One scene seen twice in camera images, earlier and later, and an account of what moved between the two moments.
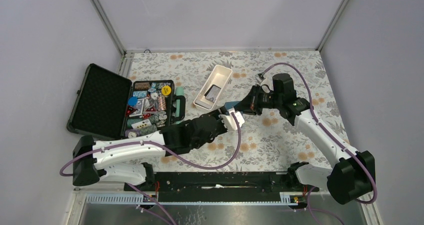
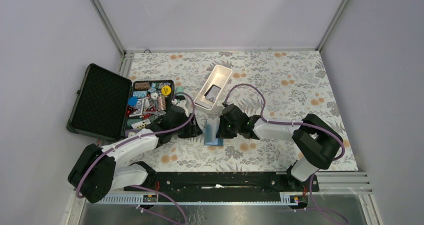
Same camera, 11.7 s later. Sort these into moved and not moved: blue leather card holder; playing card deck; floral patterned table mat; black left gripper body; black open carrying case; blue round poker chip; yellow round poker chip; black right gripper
Moved: black left gripper body; blue leather card holder; black right gripper
Not moved: floral patterned table mat; yellow round poker chip; black open carrying case; blue round poker chip; playing card deck
